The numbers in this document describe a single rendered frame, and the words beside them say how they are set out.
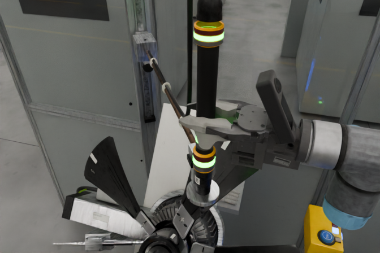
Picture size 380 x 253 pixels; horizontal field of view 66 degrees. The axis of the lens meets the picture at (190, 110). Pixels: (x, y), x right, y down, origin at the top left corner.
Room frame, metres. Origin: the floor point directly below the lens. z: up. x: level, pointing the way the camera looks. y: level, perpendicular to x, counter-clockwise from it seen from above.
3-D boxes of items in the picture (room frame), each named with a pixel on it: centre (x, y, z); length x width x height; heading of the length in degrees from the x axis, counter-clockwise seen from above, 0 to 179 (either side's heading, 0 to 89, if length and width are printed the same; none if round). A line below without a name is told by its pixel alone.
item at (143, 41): (1.01, 0.17, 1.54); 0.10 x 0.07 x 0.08; 18
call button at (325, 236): (0.55, -0.45, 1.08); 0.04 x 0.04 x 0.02
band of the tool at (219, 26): (0.41, -0.03, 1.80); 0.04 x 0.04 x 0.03
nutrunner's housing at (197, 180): (0.41, -0.03, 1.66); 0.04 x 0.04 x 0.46
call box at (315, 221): (0.59, -0.46, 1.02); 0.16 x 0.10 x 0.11; 163
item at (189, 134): (0.70, 0.07, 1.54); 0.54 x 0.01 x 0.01; 18
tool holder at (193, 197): (0.42, -0.02, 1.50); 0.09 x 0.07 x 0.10; 18
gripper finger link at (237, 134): (0.37, -0.07, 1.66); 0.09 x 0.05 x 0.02; 83
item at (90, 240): (0.52, 0.30, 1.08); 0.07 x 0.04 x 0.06; 83
